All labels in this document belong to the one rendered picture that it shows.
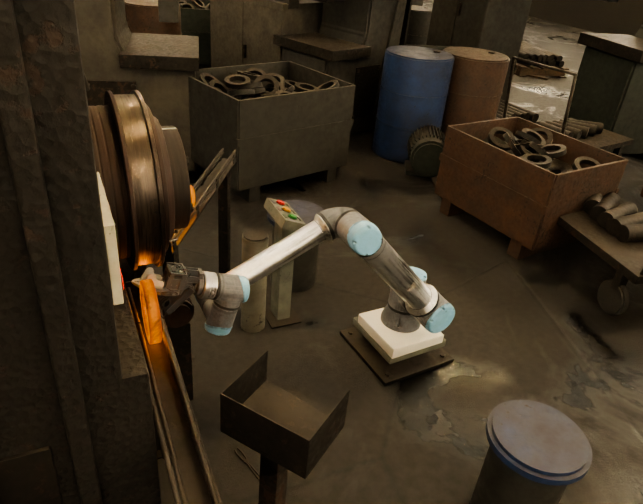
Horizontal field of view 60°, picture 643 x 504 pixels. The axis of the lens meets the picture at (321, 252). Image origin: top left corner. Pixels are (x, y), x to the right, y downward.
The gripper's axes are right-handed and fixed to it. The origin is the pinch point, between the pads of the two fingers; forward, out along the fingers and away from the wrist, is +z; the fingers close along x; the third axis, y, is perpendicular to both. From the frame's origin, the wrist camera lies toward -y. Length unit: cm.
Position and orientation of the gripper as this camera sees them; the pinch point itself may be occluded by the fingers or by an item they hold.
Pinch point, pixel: (135, 284)
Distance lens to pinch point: 181.5
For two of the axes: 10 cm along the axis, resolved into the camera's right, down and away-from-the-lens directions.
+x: 4.2, 4.9, -7.6
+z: -8.3, -1.3, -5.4
